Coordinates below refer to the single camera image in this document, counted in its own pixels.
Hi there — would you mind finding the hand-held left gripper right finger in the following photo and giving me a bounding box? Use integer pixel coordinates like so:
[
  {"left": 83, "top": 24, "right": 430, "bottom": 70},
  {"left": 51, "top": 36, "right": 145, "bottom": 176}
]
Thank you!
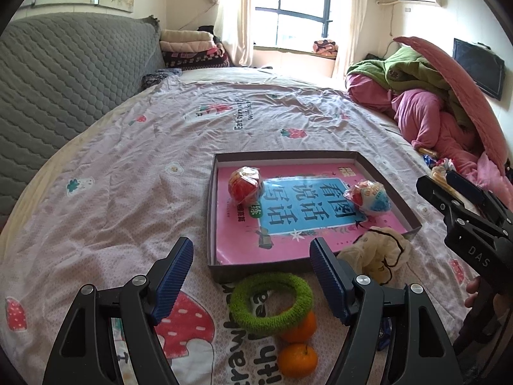
[{"left": 309, "top": 237, "right": 463, "bottom": 385}]

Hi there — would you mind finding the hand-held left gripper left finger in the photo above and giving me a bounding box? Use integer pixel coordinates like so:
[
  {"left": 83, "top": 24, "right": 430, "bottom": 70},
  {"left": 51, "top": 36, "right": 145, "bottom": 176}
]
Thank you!
[{"left": 42, "top": 236, "right": 195, "bottom": 385}]

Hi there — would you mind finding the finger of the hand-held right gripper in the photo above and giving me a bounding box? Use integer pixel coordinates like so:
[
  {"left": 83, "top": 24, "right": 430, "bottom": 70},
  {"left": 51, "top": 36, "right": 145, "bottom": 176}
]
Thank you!
[
  {"left": 416, "top": 175, "right": 475, "bottom": 229},
  {"left": 446, "top": 169, "right": 508, "bottom": 225}
]

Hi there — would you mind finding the cream cloth with black trim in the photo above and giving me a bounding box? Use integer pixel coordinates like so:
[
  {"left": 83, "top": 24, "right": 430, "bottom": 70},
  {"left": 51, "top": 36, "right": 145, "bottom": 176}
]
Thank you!
[{"left": 337, "top": 227, "right": 412, "bottom": 285}]

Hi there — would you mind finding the orange tangerine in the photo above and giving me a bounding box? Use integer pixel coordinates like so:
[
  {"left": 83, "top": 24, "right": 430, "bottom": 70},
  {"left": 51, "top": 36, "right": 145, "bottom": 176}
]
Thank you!
[
  {"left": 278, "top": 311, "right": 317, "bottom": 343},
  {"left": 278, "top": 343, "right": 319, "bottom": 378}
]

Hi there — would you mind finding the green terry hair ring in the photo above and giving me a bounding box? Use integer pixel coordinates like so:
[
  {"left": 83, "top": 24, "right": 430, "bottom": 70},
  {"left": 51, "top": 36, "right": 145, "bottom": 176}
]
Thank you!
[{"left": 229, "top": 273, "right": 314, "bottom": 334}]

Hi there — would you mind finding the shallow cardboard box tray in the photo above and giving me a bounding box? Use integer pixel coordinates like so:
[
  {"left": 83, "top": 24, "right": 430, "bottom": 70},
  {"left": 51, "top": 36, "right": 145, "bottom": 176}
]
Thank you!
[{"left": 207, "top": 150, "right": 423, "bottom": 283}]

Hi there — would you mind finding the person's right hand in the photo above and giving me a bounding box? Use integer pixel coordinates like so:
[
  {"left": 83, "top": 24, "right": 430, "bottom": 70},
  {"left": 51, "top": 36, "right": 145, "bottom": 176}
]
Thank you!
[{"left": 466, "top": 277, "right": 482, "bottom": 307}]

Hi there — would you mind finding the colourful plastic bag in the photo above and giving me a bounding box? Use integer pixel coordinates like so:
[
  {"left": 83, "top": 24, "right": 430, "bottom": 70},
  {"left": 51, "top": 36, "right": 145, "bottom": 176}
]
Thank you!
[{"left": 419, "top": 146, "right": 458, "bottom": 182}]

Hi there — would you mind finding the wrapped apple with blue label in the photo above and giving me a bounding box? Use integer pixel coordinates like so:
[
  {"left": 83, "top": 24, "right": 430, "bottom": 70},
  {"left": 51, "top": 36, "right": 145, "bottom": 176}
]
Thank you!
[{"left": 347, "top": 180, "right": 392, "bottom": 216}]

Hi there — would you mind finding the pink quilt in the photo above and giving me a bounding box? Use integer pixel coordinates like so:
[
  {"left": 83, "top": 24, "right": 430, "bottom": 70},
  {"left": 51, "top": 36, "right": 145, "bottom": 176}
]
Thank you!
[{"left": 346, "top": 73, "right": 513, "bottom": 209}]

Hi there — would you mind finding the plastic-wrapped red apple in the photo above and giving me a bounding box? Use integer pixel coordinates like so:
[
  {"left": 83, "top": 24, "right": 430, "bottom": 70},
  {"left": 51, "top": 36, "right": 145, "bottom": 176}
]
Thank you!
[{"left": 228, "top": 166, "right": 264, "bottom": 205}]

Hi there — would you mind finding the black television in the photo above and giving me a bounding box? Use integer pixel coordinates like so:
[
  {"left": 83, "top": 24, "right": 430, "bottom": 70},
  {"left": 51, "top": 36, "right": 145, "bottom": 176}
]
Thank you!
[{"left": 453, "top": 38, "right": 506, "bottom": 101}]

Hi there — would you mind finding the green jacket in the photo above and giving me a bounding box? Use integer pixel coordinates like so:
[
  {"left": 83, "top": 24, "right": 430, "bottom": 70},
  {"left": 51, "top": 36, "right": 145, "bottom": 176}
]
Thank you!
[{"left": 347, "top": 46, "right": 474, "bottom": 129}]

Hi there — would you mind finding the bag on window sill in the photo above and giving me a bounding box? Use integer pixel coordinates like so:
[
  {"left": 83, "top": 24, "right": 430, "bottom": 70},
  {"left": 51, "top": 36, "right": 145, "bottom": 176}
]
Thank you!
[{"left": 313, "top": 39, "right": 340, "bottom": 56}]

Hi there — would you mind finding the cream curtain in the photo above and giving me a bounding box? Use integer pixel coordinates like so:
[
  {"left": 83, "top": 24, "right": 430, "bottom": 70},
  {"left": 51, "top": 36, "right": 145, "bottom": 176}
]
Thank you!
[
  {"left": 207, "top": 0, "right": 283, "bottom": 69},
  {"left": 332, "top": 0, "right": 372, "bottom": 80}
]

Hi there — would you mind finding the dark blue patterned cloth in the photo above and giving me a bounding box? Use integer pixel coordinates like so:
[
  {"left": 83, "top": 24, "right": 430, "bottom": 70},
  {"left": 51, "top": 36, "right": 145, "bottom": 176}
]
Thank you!
[{"left": 142, "top": 68, "right": 183, "bottom": 89}]

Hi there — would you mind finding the dark patterned folded blanket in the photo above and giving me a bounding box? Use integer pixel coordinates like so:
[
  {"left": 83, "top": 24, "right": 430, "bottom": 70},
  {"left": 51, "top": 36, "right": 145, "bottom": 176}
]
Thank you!
[{"left": 162, "top": 48, "right": 231, "bottom": 70}]

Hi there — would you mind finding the black framed window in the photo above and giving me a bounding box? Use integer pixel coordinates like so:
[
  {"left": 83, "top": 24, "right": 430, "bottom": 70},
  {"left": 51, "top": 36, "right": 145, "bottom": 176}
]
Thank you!
[{"left": 254, "top": 0, "right": 336, "bottom": 51}]

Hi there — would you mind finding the grey quilted headboard cover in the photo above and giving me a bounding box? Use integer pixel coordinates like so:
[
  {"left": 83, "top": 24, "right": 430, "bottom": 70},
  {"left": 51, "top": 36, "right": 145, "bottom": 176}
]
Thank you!
[{"left": 0, "top": 12, "right": 167, "bottom": 225}]

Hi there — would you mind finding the pink folded blanket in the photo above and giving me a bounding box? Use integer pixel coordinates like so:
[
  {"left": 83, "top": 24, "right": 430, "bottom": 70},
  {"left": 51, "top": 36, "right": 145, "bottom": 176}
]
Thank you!
[{"left": 160, "top": 40, "right": 220, "bottom": 54}]

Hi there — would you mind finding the cream folded blanket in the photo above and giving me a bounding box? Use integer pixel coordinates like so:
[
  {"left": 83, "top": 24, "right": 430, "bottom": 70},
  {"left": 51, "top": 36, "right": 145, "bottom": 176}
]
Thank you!
[{"left": 160, "top": 29, "right": 216, "bottom": 43}]

